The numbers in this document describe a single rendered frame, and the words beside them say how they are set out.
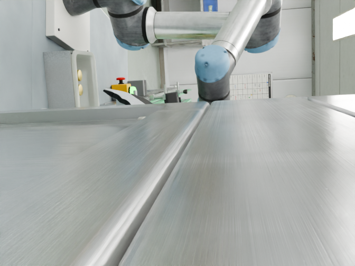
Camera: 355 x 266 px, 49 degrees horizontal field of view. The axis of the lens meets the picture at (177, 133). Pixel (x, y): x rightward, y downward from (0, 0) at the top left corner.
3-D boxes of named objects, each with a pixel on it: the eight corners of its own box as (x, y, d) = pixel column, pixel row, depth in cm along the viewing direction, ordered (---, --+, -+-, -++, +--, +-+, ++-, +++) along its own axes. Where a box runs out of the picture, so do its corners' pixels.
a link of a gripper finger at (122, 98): (97, 103, 86) (130, 129, 86) (104, 86, 82) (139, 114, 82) (105, 95, 88) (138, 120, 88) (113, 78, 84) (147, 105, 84)
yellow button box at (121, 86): (111, 101, 170) (128, 100, 169) (110, 83, 169) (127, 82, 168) (115, 100, 177) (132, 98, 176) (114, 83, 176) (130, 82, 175)
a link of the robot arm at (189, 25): (112, -6, 130) (283, -8, 118) (122, 32, 141) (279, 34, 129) (101, 14, 122) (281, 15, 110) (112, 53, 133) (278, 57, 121)
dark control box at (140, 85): (127, 96, 197) (143, 96, 196) (126, 81, 196) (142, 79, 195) (131, 95, 205) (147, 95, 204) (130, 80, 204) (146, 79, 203)
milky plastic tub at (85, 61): (52, 131, 112) (81, 130, 111) (44, 51, 109) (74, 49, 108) (75, 123, 129) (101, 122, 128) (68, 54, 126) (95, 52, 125)
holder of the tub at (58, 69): (53, 149, 113) (78, 148, 112) (42, 52, 109) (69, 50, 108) (75, 139, 130) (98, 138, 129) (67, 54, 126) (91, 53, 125)
